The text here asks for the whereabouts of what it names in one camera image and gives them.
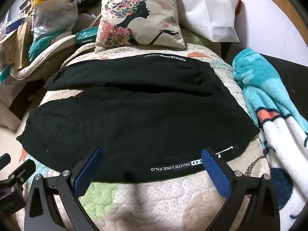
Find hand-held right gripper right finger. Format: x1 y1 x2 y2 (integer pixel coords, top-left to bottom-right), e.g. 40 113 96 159
201 148 281 231

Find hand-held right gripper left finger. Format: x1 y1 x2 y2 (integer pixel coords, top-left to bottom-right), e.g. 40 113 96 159
24 147 102 231

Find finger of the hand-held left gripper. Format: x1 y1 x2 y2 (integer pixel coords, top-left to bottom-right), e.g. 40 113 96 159
0 153 11 173
7 160 37 190

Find black pants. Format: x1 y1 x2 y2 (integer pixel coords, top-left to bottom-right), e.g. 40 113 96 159
16 53 261 183

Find quilted patchwork blanket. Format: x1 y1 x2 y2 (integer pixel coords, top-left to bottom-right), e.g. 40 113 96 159
14 43 287 231

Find turquoise fleece blanket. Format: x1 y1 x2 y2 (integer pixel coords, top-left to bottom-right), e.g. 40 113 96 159
232 48 308 231

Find beige quilted cushion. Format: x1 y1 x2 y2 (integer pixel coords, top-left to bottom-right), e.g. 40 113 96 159
10 34 78 82

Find brown cardboard box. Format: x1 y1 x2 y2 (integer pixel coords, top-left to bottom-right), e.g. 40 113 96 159
0 20 33 66

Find turquoise plastic bag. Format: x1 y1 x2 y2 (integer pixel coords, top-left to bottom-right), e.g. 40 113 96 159
28 32 71 62

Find teal paper packet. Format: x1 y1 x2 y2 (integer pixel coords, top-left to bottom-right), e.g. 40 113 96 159
74 26 100 47

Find clear plastic bag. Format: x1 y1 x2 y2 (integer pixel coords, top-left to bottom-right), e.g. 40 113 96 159
31 0 79 44

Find floral printed pillow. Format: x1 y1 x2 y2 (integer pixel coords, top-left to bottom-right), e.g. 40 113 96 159
94 0 187 53

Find white paper bag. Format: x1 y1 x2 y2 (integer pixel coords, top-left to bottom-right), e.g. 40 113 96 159
176 0 240 43

